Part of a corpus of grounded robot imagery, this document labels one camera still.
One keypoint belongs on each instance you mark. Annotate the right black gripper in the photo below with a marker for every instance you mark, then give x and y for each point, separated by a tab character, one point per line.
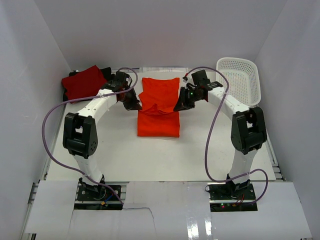
182	103

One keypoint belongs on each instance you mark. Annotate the white label strip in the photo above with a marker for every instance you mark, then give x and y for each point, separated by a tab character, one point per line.
163	69

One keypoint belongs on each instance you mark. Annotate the folded red t shirt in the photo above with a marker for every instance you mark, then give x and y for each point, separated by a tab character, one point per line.
82	83

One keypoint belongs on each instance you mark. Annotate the folded black t shirt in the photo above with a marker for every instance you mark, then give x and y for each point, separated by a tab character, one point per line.
107	72

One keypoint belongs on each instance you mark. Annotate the orange t shirt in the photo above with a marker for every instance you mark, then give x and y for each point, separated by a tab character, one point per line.
157	117

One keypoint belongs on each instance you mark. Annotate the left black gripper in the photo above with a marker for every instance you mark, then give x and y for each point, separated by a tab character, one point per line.
134	105

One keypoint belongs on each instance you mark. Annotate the white plastic basket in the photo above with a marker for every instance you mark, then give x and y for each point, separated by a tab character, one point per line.
243	78

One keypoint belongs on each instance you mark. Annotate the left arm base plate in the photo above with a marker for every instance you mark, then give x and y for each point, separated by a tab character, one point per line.
100	198

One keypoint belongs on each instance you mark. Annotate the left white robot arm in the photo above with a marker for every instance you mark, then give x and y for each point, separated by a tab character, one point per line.
80	136

